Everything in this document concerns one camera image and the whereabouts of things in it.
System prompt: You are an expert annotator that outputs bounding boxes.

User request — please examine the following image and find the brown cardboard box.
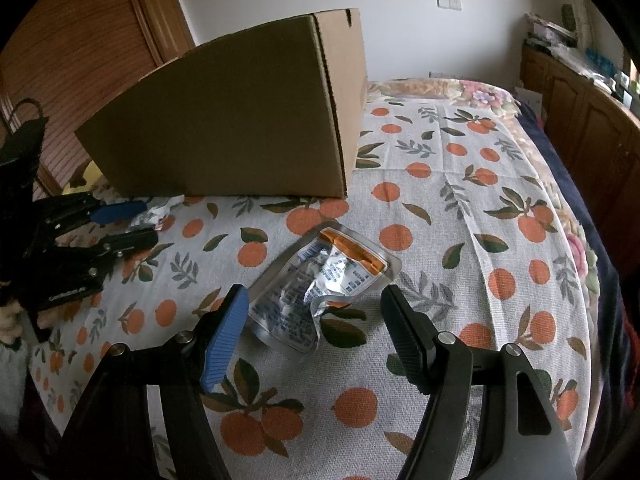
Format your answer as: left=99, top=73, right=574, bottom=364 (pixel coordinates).
left=75, top=8, right=369, bottom=199

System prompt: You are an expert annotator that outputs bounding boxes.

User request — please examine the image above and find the silver pouch with orange stripe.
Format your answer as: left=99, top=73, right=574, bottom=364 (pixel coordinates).
left=247, top=226, right=403, bottom=360

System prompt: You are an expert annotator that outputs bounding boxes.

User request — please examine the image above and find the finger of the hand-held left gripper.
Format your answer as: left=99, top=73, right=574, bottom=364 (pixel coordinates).
left=42, top=194, right=149, bottom=235
left=50, top=227, right=160, bottom=267

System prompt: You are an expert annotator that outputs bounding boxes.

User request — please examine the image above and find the orange fruit print bedsheet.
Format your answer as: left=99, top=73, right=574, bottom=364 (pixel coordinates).
left=30, top=105, right=601, bottom=480

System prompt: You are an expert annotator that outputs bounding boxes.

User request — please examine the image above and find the dark blue blanket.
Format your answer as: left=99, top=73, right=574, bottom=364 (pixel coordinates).
left=515, top=102, right=640, bottom=466

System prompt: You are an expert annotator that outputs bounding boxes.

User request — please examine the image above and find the silver black snack packet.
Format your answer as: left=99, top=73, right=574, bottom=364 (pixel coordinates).
left=131, top=195, right=187, bottom=234

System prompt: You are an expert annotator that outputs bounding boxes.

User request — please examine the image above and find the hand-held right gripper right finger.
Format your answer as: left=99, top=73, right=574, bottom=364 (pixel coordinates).
left=380, top=285, right=581, bottom=480

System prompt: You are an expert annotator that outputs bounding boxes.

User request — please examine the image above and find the wooden wardrobe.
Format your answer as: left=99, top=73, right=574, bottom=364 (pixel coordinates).
left=0, top=0, right=196, bottom=197

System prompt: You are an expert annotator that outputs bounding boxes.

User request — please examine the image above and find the yellow pillow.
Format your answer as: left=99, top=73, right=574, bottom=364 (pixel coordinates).
left=62, top=160, right=109, bottom=196

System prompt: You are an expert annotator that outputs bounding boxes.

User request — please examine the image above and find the wooden cabinet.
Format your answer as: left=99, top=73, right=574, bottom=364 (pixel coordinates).
left=520, top=42, right=640, bottom=243

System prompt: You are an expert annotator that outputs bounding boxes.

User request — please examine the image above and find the floral blanket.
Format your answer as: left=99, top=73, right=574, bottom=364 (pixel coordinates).
left=365, top=77, right=522, bottom=117

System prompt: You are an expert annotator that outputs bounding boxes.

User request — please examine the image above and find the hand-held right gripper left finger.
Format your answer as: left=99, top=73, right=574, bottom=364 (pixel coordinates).
left=60, top=284, right=251, bottom=480

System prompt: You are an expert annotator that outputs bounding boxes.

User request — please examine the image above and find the row of small containers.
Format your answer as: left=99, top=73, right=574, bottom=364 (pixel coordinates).
left=524, top=4, right=640, bottom=111

